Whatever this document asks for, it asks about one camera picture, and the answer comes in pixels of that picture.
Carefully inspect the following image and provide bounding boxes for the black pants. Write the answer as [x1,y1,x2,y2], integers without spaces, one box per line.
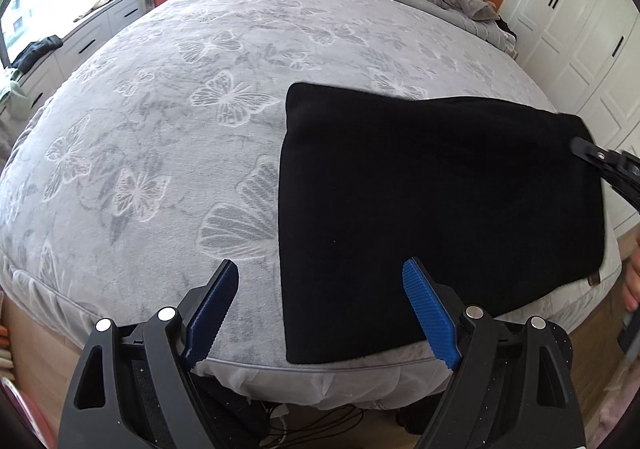
[278,83,605,365]

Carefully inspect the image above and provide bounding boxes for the right hand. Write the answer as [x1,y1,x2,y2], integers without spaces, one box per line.
[622,239,640,313]

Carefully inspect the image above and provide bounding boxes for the white wardrobe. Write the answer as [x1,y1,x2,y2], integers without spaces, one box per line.
[497,0,640,238]

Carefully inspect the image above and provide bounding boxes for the bed with butterfly sheet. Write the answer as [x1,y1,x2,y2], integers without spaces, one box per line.
[0,0,624,412]

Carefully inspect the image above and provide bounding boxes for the white drawer cabinet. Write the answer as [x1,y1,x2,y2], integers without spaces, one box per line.
[1,0,149,118]

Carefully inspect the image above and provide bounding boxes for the dark cloth on cabinet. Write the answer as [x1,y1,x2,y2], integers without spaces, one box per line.
[11,35,63,74]

